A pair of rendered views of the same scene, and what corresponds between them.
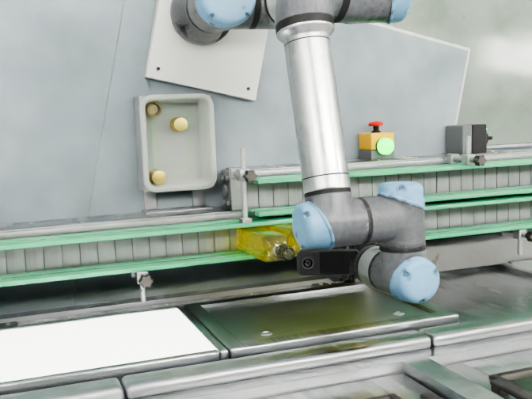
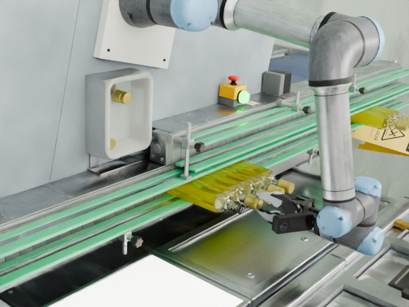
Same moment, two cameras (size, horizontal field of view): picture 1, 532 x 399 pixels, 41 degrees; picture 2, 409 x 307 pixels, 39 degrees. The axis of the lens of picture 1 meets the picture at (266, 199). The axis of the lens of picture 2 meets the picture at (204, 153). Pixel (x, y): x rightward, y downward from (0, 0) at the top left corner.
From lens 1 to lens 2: 96 cm
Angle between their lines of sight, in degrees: 34
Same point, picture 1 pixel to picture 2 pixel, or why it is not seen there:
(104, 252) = not seen: hidden behind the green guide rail
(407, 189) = (378, 188)
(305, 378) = not seen: outside the picture
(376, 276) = (342, 238)
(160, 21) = (111, 8)
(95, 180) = (55, 150)
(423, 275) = (380, 239)
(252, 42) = not seen: hidden behind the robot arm
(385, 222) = (369, 211)
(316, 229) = (346, 228)
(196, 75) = (132, 53)
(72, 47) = (42, 34)
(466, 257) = (277, 167)
